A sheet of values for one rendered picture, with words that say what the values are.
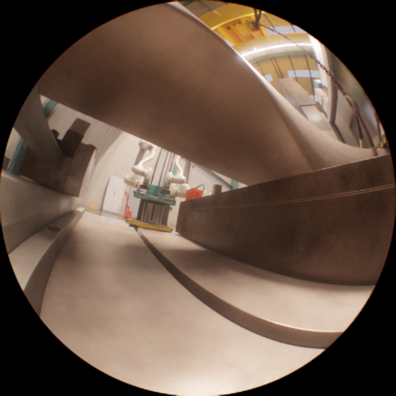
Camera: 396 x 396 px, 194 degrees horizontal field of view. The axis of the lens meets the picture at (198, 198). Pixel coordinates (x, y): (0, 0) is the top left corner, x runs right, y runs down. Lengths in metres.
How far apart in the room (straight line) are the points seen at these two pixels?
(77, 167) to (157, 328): 0.54
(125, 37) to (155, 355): 0.58
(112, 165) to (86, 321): 7.37
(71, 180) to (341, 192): 0.92
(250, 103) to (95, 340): 0.59
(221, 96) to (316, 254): 0.57
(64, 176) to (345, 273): 0.98
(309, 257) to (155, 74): 0.73
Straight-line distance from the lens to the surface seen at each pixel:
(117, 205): 6.65
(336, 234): 0.45
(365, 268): 0.50
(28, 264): 0.23
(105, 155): 7.58
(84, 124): 0.76
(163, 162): 2.19
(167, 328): 0.21
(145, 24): 0.41
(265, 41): 11.40
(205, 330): 0.21
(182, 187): 1.73
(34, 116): 0.31
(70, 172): 0.55
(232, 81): 0.39
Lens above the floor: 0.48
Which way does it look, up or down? 12 degrees up
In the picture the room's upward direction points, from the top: 9 degrees clockwise
